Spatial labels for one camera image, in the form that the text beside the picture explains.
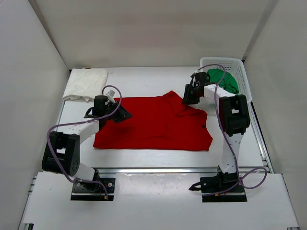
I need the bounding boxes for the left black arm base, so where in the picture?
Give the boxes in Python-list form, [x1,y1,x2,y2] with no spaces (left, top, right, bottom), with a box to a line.
[71,175,116,201]

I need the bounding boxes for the white t shirt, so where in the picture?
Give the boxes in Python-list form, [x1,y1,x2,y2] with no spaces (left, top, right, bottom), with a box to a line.
[62,68,108,102]

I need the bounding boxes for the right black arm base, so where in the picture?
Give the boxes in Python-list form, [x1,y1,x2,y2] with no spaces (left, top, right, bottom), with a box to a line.
[189,172,248,203]

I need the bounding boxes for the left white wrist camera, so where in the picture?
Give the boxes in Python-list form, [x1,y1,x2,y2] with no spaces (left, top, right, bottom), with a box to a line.
[105,90,116,103]

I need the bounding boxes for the white plastic basket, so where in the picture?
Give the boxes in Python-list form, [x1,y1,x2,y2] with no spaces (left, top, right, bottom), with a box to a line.
[200,57,252,104]

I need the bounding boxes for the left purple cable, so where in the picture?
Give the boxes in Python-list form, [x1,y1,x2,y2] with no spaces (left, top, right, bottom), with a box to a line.
[47,85,123,201]

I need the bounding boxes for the red t shirt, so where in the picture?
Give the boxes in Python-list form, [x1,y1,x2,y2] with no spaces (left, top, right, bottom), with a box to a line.
[93,91,213,151]

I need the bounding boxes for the green t shirt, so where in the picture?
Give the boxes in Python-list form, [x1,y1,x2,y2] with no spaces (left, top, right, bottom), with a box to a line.
[207,69,239,94]

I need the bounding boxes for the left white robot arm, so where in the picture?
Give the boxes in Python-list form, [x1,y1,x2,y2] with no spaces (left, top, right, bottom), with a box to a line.
[42,95,132,186]

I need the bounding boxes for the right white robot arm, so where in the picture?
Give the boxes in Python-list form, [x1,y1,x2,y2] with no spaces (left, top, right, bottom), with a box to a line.
[183,72,250,189]

